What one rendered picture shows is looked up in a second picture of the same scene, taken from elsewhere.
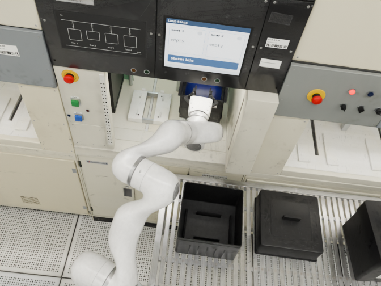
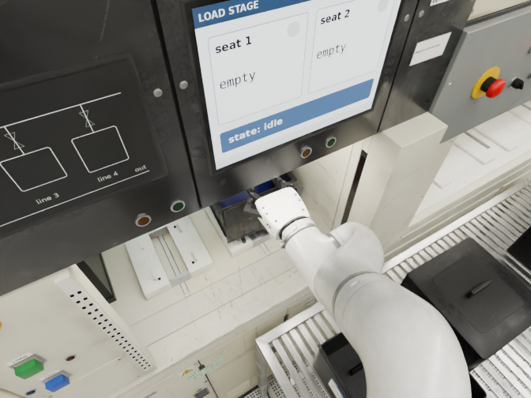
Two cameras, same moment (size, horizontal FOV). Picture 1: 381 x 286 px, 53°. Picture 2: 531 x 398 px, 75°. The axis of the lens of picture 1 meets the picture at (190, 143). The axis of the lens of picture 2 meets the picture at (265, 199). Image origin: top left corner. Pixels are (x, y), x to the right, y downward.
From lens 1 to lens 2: 0.99 m
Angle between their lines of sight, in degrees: 17
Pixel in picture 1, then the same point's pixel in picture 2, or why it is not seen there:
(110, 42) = (36, 183)
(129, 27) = (78, 102)
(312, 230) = (510, 287)
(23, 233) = not seen: outside the picture
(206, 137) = (376, 265)
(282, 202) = (446, 274)
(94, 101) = (77, 334)
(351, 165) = (461, 173)
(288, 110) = not seen: hidden behind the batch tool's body
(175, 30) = (227, 49)
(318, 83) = (496, 54)
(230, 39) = (363, 16)
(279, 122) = not seen: hidden behind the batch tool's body
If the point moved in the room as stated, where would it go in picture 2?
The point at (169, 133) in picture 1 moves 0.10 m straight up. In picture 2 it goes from (452, 366) to (521, 322)
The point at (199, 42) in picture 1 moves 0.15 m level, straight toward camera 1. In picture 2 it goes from (294, 61) to (375, 129)
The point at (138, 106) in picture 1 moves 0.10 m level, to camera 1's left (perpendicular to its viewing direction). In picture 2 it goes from (149, 266) to (115, 280)
